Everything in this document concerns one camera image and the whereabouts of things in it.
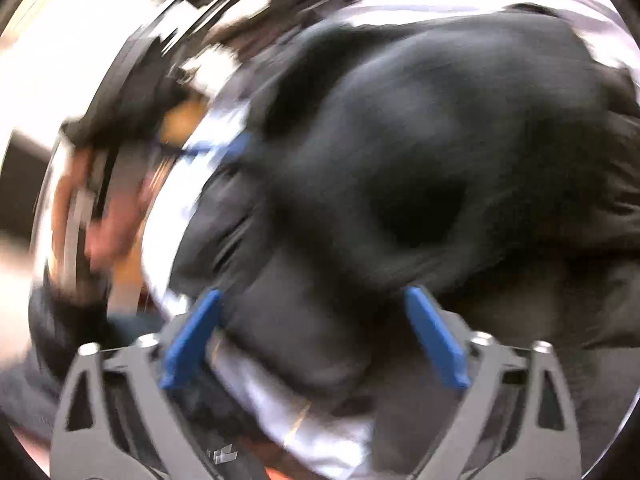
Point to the brown puffer jacket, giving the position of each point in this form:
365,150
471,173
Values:
295,5

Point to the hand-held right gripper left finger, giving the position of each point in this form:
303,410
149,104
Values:
192,340

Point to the black puffer jacket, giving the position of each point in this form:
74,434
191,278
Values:
425,175

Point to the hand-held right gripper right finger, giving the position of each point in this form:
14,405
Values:
437,340

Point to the person's left hand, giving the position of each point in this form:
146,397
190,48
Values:
107,210

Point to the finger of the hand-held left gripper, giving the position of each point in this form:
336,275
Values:
220,146

